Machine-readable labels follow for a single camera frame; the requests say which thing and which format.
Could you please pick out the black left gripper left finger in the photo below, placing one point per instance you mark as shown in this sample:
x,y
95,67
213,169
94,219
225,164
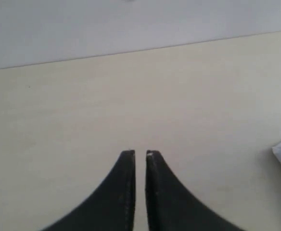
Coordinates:
x,y
111,207

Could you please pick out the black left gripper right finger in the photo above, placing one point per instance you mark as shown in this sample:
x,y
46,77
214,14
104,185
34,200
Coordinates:
x,y
171,207

